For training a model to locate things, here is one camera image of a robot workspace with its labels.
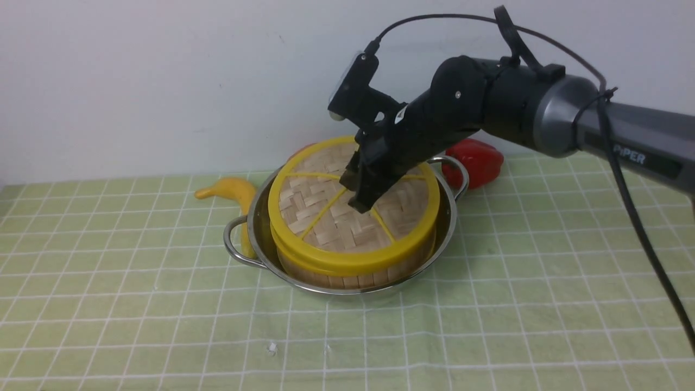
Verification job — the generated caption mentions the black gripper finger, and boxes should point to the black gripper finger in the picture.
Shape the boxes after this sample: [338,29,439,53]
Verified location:
[340,153,362,191]

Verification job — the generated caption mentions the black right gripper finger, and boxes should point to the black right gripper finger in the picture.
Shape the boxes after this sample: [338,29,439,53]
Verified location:
[348,163,405,213]

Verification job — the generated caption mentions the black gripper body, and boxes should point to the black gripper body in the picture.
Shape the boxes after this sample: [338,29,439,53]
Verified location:
[354,55,488,178]

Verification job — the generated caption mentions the yellow rimmed woven steamer lid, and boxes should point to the yellow rimmed woven steamer lid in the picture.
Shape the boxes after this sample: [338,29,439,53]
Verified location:
[268,136,441,276]

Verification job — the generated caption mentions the yellow rimmed bamboo steamer basket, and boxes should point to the yellow rimmed bamboo steamer basket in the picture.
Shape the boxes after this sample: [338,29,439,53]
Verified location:
[276,231,436,289]

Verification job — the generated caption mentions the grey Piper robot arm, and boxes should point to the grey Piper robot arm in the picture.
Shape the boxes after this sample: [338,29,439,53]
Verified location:
[328,54,693,213]

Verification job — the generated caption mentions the stainless steel pot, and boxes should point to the stainless steel pot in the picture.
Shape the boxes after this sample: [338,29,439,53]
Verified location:
[223,155,470,299]

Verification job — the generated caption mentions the red bell pepper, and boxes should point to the red bell pepper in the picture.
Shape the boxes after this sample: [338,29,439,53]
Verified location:
[445,138,504,190]

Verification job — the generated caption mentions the yellow banana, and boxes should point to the yellow banana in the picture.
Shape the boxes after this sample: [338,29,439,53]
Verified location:
[194,176,257,260]

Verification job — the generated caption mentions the green checkered tablecloth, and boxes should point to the green checkered tablecloth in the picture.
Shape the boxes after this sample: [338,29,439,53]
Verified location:
[1,154,694,390]

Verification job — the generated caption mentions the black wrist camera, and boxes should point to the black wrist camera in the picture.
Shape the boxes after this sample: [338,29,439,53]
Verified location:
[327,52,404,131]

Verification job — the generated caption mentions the black cable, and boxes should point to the black cable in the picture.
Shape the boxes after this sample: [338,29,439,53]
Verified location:
[364,4,695,354]

